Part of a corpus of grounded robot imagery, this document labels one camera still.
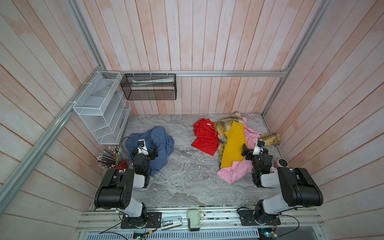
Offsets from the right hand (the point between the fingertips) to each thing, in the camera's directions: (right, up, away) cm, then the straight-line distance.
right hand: (252, 144), depth 91 cm
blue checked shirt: (-61, +5, +5) cm, 62 cm away
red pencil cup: (-77, -11, -7) cm, 79 cm away
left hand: (-66, -1, 0) cm, 66 cm away
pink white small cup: (+16, -11, -3) cm, 20 cm away
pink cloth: (-9, -13, -6) cm, 17 cm away
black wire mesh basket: (-68, +40, +13) cm, 80 cm away
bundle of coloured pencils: (-85, -7, -7) cm, 85 cm away
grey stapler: (-49, -36, -19) cm, 64 cm away
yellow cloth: (-12, -1, +2) cm, 12 cm away
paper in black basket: (-70, +38, -1) cm, 79 cm away
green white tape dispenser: (-37, -33, -21) cm, 55 cm away
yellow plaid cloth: (+16, +2, +10) cm, 19 cm away
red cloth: (-26, +2, +13) cm, 29 cm away
